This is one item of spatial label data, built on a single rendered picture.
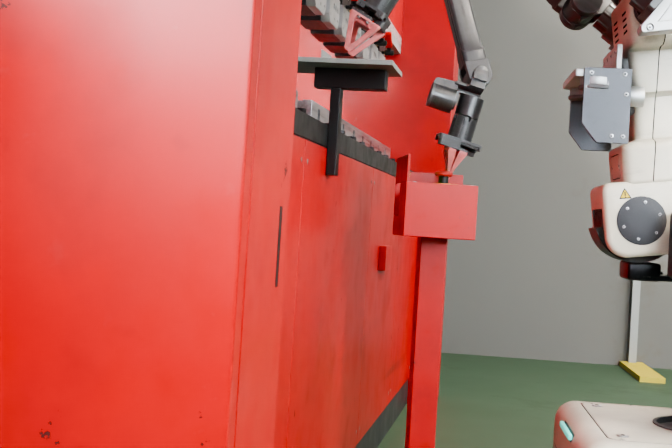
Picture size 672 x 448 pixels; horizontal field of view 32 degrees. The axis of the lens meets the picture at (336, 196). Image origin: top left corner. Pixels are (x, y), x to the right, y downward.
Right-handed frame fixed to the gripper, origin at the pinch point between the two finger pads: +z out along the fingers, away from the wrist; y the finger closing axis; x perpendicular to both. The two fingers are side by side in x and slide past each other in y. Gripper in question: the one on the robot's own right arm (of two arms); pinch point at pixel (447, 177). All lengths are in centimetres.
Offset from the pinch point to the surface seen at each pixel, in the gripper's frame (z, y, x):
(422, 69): -51, -7, -176
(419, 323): 33.9, -2.7, 8.1
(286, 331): 40, 29, 64
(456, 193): 4.0, -0.6, 15.1
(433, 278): 23.3, -2.7, 8.1
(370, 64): -13, 28, 44
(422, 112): -35, -12, -176
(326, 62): -11, 36, 42
